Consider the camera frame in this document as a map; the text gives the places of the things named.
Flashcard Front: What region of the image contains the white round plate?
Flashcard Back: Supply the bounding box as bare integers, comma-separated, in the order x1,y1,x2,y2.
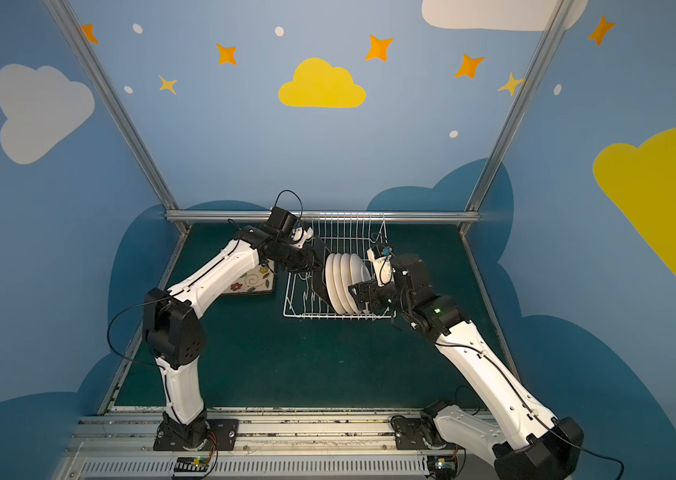
347,254,371,314
341,254,363,314
325,254,346,315
333,253,355,314

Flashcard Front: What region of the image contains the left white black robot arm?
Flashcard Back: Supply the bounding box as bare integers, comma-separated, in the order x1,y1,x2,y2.
142,207,327,451

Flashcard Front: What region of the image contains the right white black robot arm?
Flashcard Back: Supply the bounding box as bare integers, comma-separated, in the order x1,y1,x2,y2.
349,248,584,479

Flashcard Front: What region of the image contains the right small circuit board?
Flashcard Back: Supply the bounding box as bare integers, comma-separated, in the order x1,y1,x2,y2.
426,456,459,480

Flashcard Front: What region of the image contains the small circuit board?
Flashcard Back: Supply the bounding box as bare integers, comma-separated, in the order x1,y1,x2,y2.
426,456,459,480
171,456,210,479

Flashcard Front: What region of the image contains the left small circuit board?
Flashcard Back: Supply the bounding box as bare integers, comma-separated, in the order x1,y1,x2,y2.
171,456,210,479

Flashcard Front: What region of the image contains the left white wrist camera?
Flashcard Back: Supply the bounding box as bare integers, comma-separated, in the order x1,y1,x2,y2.
291,226,314,249

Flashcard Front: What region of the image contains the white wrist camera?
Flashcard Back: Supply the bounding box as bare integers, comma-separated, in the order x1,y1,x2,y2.
367,244,393,287
291,226,314,249

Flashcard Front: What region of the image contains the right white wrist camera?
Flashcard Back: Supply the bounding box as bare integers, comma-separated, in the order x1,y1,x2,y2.
367,244,393,287

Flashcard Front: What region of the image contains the white wire dish rack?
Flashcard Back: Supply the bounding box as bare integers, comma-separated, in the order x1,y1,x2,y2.
283,220,396,320

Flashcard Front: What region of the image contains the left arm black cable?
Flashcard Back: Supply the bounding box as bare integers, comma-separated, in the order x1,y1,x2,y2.
105,189,306,367

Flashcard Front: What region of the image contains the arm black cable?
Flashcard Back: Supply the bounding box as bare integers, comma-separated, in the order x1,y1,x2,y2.
367,218,626,480
105,189,306,367

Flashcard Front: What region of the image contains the rear aluminium frame rail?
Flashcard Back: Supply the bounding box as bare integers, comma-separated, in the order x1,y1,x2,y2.
165,210,480,224

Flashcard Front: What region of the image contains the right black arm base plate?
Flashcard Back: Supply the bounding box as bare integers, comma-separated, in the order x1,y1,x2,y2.
389,415,456,450

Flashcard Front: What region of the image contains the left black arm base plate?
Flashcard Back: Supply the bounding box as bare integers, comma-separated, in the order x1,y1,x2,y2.
153,416,239,452

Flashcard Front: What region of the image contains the front aluminium rail bed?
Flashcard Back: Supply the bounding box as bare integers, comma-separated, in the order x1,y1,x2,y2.
52,409,573,480

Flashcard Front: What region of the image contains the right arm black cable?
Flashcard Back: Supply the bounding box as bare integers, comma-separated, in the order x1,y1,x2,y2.
367,218,626,480

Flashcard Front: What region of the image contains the left aluminium frame post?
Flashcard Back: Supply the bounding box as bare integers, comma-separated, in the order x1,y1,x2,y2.
44,0,179,210

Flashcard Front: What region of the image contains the aluminium frame post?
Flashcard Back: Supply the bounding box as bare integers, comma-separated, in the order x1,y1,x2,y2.
465,0,577,217
44,0,179,210

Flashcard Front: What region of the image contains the right aluminium frame post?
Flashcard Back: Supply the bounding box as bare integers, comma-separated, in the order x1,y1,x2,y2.
465,0,577,217

